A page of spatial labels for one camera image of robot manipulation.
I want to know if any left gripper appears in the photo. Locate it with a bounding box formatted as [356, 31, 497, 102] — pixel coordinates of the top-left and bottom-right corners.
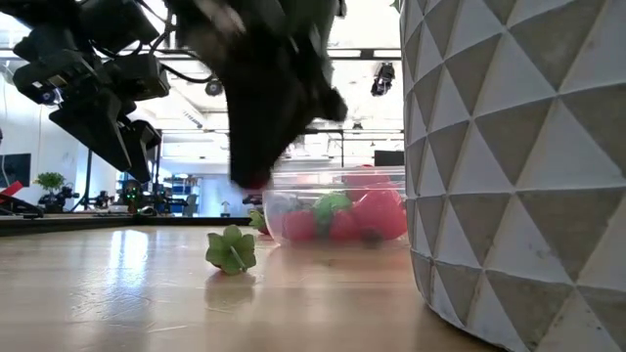
[12, 23, 171, 183]

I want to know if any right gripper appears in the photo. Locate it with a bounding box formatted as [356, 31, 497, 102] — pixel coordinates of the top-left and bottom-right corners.
[214, 28, 349, 185]

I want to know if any green toy fruit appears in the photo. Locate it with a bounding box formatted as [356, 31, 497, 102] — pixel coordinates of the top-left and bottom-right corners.
[312, 192, 353, 231]

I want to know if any large glossy red fruit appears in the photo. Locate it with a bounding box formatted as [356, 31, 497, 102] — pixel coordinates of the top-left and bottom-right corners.
[351, 188, 408, 242]

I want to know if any clear plastic tupperware container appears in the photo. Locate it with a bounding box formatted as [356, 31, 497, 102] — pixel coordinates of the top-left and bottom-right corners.
[261, 165, 410, 248]

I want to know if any black ceiling spot lamp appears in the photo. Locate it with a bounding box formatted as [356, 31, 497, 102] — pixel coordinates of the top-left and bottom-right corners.
[370, 62, 396, 98]
[204, 77, 225, 98]

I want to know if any green potted plant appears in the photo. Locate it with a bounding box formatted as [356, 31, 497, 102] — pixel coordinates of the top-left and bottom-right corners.
[32, 171, 67, 195]

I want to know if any blue storage rack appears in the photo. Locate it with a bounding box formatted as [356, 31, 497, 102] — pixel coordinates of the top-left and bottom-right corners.
[163, 174, 201, 216]

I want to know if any red object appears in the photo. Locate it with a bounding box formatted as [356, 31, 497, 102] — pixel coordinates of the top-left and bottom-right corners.
[0, 180, 24, 199]

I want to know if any strawberry with big green leaves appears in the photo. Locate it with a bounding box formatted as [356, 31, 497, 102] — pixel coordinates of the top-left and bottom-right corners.
[204, 223, 258, 277]

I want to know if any black overhead beam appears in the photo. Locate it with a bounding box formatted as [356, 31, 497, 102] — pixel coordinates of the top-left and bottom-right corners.
[0, 47, 402, 62]

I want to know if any white geometric planter pot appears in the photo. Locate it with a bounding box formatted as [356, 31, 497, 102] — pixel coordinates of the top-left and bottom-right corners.
[399, 0, 626, 352]

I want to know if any black background rig frame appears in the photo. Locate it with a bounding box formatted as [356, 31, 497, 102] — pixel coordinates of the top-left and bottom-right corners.
[305, 128, 345, 167]

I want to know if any black left camera cable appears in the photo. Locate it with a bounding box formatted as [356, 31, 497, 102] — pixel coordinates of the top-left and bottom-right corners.
[90, 0, 219, 85]

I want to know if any black wall monitor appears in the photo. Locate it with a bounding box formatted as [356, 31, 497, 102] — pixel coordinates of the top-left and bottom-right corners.
[0, 153, 32, 189]

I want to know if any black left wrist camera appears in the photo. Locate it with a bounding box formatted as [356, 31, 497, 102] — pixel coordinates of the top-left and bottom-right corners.
[80, 0, 160, 53]

